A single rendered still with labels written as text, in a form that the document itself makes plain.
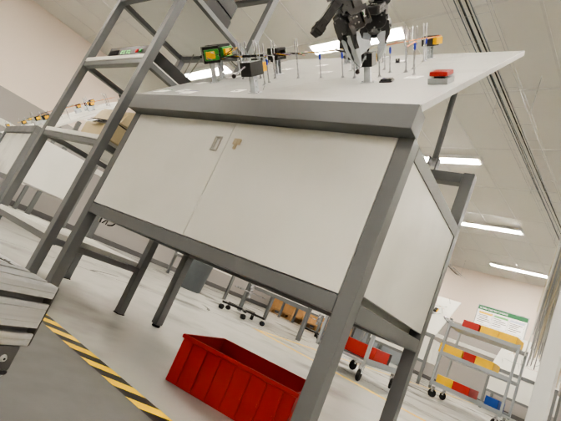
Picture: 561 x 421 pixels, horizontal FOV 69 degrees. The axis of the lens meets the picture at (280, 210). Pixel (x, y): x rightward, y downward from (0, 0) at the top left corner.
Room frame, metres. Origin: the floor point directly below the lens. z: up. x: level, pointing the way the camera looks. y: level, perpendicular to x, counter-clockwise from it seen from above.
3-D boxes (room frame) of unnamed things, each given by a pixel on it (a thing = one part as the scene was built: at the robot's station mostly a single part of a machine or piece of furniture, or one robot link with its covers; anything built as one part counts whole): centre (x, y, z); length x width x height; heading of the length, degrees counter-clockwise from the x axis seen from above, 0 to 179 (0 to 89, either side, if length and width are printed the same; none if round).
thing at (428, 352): (7.73, -3.15, 0.83); 1.18 x 0.72 x 1.65; 43
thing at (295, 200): (1.07, 0.02, 0.60); 0.55 x 0.03 x 0.39; 51
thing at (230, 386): (1.34, -0.12, 0.07); 0.39 x 0.29 x 0.14; 66
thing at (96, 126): (1.85, 0.79, 0.76); 0.30 x 0.21 x 0.20; 145
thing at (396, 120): (1.22, 0.25, 0.83); 1.18 x 0.06 x 0.06; 51
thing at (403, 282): (1.47, 0.05, 0.60); 1.17 x 0.58 x 0.40; 51
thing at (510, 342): (5.30, -3.07, 0.54); 0.99 x 0.50 x 1.08; 44
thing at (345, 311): (1.47, 0.05, 0.40); 1.18 x 0.60 x 0.80; 51
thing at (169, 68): (1.88, 0.84, 1.09); 0.35 x 0.33 x 0.07; 51
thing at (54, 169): (4.05, 2.31, 0.83); 1.18 x 0.72 x 1.65; 44
